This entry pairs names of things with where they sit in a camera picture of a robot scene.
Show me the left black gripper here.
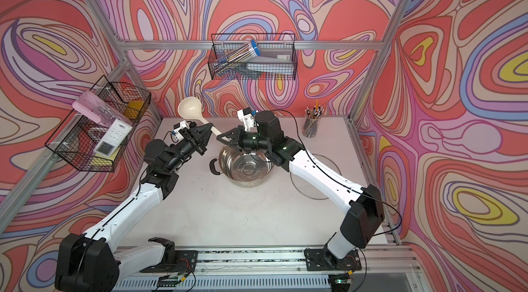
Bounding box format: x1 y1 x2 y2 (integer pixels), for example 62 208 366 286
163 124 213 175

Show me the white device in basket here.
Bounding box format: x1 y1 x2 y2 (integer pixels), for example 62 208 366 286
94 119 132 158

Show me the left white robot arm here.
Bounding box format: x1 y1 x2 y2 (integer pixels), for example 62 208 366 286
54 122 214 291

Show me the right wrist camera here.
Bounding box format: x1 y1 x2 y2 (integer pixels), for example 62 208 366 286
237 108 258 132

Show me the grey box in basket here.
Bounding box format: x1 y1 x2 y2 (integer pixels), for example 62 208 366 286
246 56 294 74

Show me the wire basket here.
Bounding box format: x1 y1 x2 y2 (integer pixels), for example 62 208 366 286
45 76 151 172
208 32 298 80

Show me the pack of pencils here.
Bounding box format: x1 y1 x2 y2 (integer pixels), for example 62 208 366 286
213 40 261 76

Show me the pencil holder cup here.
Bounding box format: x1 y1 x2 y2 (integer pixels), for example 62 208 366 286
302 100 325 138

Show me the yellow item in basket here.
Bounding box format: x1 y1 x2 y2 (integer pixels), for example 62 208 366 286
123 100 144 121

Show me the glass pot lid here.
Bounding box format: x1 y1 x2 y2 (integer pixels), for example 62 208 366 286
289 153 342 201

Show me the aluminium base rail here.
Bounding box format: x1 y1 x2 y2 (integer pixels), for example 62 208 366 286
115 245 431 291

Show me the back wire basket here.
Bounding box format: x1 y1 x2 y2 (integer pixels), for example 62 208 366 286
208 32 298 80

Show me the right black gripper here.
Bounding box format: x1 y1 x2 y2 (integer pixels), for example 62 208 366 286
217 125 271 154

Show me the stainless steel pot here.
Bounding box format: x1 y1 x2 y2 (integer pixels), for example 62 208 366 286
209 146 274 188

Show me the left wire basket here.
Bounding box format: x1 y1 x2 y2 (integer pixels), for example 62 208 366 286
45 76 151 172

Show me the beige plastic ladle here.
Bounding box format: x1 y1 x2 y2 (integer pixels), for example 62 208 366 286
177 97 209 124

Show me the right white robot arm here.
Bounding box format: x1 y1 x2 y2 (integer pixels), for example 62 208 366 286
216 108 385 271

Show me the pink box in basket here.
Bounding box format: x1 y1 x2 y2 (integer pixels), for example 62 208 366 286
72 91 106 125

